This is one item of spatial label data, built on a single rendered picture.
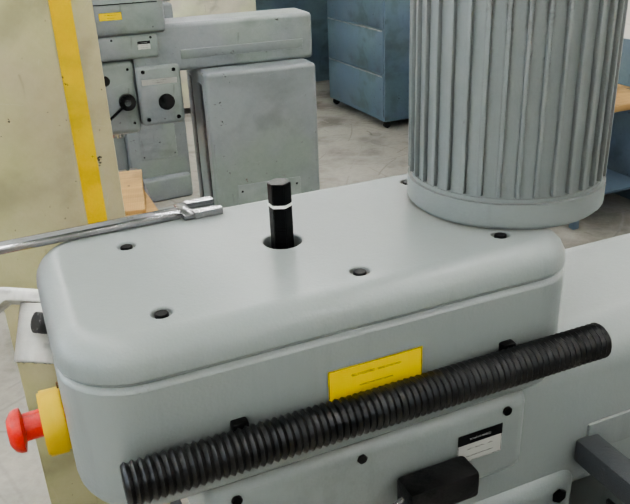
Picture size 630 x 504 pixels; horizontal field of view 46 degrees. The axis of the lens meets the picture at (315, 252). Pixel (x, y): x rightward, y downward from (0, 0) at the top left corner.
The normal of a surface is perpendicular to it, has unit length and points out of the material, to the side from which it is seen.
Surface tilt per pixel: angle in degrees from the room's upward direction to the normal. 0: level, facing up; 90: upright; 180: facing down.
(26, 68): 90
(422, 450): 90
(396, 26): 90
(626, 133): 90
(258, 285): 0
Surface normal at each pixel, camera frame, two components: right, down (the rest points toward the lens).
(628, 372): 0.40, 0.36
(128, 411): 0.12, 0.41
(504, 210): -0.22, 0.41
